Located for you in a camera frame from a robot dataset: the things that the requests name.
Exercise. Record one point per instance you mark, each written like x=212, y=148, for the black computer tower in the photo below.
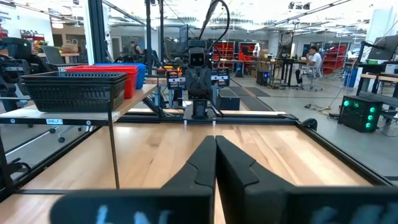
x=263, y=77

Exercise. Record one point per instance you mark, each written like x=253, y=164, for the black computer green lights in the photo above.
x=357, y=113

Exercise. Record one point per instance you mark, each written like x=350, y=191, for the black neighbouring robot arm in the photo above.
x=15, y=62

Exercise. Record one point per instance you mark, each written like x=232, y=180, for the black metal desk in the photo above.
x=289, y=61

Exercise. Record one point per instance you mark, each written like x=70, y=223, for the black floor mat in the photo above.
x=258, y=91
x=228, y=92
x=255, y=103

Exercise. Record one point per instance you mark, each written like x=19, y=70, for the red slotted plastic basket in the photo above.
x=130, y=87
x=102, y=68

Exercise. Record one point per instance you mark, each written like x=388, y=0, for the white office chair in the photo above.
x=316, y=77

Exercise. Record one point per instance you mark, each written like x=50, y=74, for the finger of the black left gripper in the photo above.
x=205, y=84
x=192, y=84

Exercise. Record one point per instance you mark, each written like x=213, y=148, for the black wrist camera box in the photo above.
x=196, y=59

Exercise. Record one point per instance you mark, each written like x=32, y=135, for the wicker basket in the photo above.
x=71, y=46

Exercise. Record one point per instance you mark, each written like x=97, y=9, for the black slotted plastic basket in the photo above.
x=74, y=74
x=74, y=99

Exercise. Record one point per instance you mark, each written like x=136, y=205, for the black aluminium frame post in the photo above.
x=148, y=31
x=97, y=31
x=161, y=31

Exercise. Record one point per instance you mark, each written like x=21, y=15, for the person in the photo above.
x=312, y=60
x=136, y=48

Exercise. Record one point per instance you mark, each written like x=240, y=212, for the grey office chair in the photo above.
x=53, y=54

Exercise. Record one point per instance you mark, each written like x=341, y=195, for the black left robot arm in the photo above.
x=199, y=109

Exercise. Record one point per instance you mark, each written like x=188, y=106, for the small white peg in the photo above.
x=185, y=123
x=214, y=123

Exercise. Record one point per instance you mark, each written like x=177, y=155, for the black monitor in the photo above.
x=385, y=46

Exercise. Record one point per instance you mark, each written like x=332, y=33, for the black desk wooden top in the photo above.
x=376, y=77

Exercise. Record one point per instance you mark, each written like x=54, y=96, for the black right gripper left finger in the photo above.
x=174, y=202

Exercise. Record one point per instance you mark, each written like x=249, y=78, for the red storage rack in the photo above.
x=334, y=59
x=247, y=49
x=224, y=49

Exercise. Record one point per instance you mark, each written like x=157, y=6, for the black table frame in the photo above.
x=255, y=121

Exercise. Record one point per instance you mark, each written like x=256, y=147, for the blue barrel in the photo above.
x=350, y=77

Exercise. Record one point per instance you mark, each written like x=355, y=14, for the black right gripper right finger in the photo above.
x=264, y=202

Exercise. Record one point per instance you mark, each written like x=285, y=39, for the black rounded clamp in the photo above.
x=310, y=124

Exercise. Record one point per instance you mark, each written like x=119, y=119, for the black metal shelf wooden board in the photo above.
x=31, y=113

